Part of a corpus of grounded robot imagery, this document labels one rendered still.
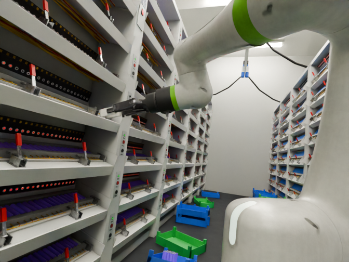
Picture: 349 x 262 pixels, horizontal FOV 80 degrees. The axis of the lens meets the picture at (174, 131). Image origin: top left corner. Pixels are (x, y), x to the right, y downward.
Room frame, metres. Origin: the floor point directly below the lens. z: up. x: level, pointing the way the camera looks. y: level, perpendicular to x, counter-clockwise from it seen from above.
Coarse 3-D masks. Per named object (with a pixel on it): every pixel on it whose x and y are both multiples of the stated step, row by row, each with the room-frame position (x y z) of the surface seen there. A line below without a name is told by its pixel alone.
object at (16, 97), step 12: (12, 72) 0.66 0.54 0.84; (0, 84) 0.48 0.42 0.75; (36, 84) 0.75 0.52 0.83; (0, 96) 0.49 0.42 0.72; (12, 96) 0.51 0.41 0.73; (24, 96) 0.54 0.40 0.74; (36, 96) 0.57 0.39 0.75; (72, 96) 0.91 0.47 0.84; (24, 108) 0.55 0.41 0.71; (36, 108) 0.58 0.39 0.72; (48, 108) 0.62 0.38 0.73; (60, 108) 0.66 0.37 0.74; (72, 108) 0.70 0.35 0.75; (72, 120) 0.72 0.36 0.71; (84, 120) 0.77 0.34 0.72; (96, 120) 0.83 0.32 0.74; (108, 120) 0.90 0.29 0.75; (120, 120) 1.00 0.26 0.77
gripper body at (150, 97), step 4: (148, 96) 0.73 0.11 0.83; (152, 96) 0.72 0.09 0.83; (140, 100) 0.73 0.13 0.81; (144, 100) 0.73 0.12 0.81; (148, 100) 0.73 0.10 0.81; (152, 100) 0.72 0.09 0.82; (136, 104) 0.75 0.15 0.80; (140, 104) 0.73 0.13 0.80; (144, 104) 0.74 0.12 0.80; (148, 104) 0.73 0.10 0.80; (152, 104) 0.72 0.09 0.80; (144, 108) 0.77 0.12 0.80; (148, 108) 0.73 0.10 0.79; (152, 108) 0.73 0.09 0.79; (156, 108) 0.73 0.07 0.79; (152, 112) 0.75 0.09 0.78; (156, 112) 0.76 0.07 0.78
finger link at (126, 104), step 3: (132, 99) 0.71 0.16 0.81; (135, 99) 0.71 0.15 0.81; (120, 102) 0.74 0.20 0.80; (123, 102) 0.73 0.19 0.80; (126, 102) 0.73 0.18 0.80; (129, 102) 0.72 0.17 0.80; (135, 102) 0.71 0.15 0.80; (117, 105) 0.74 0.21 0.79; (120, 105) 0.74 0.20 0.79; (123, 105) 0.73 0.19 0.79; (126, 105) 0.73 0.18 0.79; (129, 105) 0.72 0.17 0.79; (132, 105) 0.72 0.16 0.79; (135, 105) 0.72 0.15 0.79; (117, 108) 0.74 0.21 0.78; (120, 108) 0.74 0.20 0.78; (123, 108) 0.74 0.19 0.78
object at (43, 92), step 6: (0, 72) 0.53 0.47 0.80; (0, 78) 0.52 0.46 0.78; (6, 78) 0.55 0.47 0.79; (12, 78) 0.57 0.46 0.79; (18, 84) 0.58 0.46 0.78; (42, 90) 0.65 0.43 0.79; (48, 96) 0.66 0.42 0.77; (54, 96) 0.70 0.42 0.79; (60, 96) 0.72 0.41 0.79; (66, 102) 0.73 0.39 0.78; (72, 102) 0.78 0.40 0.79; (78, 102) 0.80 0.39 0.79; (84, 108) 0.84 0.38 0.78
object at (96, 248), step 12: (60, 240) 0.96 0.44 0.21; (72, 240) 0.99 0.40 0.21; (84, 240) 1.01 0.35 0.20; (96, 240) 1.01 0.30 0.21; (36, 252) 0.86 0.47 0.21; (48, 252) 0.87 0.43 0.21; (60, 252) 0.90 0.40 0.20; (72, 252) 0.91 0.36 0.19; (84, 252) 0.98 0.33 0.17; (96, 252) 1.00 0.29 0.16
